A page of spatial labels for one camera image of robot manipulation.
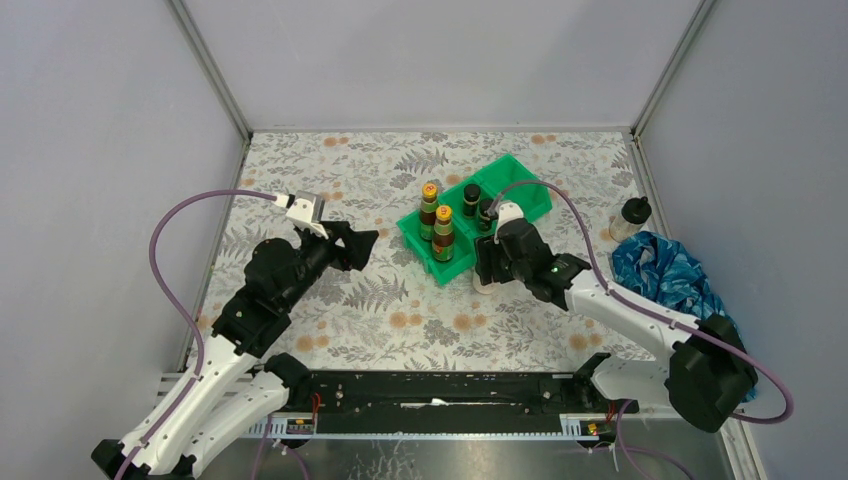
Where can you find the green bin near section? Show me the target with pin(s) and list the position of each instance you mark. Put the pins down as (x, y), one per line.
(464, 257)

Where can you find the large clear black lid jar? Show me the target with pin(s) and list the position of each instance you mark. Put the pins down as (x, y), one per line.
(483, 289)

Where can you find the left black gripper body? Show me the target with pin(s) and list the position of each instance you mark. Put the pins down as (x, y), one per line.
(318, 254)

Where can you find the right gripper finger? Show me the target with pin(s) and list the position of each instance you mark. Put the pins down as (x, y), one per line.
(501, 263)
(482, 269)

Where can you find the floral table mat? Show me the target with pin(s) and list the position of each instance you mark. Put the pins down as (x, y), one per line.
(393, 315)

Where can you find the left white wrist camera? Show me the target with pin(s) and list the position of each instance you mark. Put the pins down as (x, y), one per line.
(304, 210)

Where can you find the white slotted cable duct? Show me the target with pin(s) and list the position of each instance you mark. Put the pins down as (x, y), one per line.
(436, 426)

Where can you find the yellow cap sauce bottle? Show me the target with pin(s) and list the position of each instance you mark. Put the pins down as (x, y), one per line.
(427, 210)

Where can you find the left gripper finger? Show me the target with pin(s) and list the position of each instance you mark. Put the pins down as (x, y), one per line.
(357, 248)
(337, 231)

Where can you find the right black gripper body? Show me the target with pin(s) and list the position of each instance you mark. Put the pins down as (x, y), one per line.
(519, 270)

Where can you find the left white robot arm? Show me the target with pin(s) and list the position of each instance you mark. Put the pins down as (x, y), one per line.
(237, 383)

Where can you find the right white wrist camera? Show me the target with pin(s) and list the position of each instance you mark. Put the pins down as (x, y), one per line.
(506, 212)

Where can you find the small black cap spice jar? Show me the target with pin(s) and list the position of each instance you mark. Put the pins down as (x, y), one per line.
(471, 197)

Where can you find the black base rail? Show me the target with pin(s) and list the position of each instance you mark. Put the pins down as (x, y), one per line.
(401, 394)

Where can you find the green cap chili sauce bottle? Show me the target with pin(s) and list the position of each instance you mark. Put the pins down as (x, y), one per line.
(443, 237)

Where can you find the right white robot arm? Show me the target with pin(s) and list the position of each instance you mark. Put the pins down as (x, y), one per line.
(696, 367)

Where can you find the right clear black lid jar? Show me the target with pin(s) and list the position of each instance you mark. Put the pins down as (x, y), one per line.
(632, 216)

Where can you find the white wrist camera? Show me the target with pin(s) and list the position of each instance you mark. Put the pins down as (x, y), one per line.
(304, 210)
(506, 212)

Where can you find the blue patterned cloth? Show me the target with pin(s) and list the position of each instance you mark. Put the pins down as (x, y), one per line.
(662, 270)

